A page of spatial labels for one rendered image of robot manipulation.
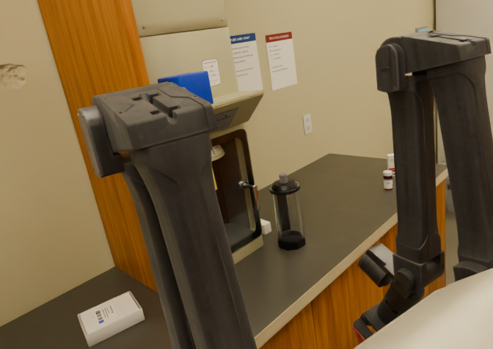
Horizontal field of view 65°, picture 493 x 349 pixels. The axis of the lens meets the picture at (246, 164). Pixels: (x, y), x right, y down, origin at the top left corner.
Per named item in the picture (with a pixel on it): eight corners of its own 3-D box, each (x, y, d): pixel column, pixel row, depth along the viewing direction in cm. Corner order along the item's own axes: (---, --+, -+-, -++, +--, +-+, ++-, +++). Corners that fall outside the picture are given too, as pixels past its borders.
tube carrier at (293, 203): (276, 234, 147) (268, 182, 140) (305, 232, 145) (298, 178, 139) (276, 249, 136) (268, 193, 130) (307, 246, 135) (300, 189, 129)
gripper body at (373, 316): (359, 317, 81) (370, 298, 76) (392, 296, 86) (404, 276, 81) (383, 344, 77) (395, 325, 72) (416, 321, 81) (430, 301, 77)
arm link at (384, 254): (414, 282, 66) (444, 262, 70) (364, 236, 73) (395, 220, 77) (391, 319, 73) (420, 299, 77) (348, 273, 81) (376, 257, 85)
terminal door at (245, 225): (195, 276, 122) (168, 154, 110) (261, 234, 141) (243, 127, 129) (196, 276, 121) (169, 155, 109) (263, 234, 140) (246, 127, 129)
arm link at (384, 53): (401, 42, 54) (447, 33, 59) (369, 46, 59) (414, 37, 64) (414, 303, 66) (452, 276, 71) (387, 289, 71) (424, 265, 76)
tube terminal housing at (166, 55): (153, 267, 140) (96, 48, 118) (220, 229, 161) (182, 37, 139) (195, 290, 123) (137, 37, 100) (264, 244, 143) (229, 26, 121)
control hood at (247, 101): (163, 148, 109) (155, 114, 106) (243, 120, 130) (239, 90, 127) (187, 152, 101) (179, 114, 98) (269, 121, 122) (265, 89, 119)
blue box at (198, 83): (163, 111, 107) (156, 78, 104) (192, 103, 113) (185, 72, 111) (185, 111, 100) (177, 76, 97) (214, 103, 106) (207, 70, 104)
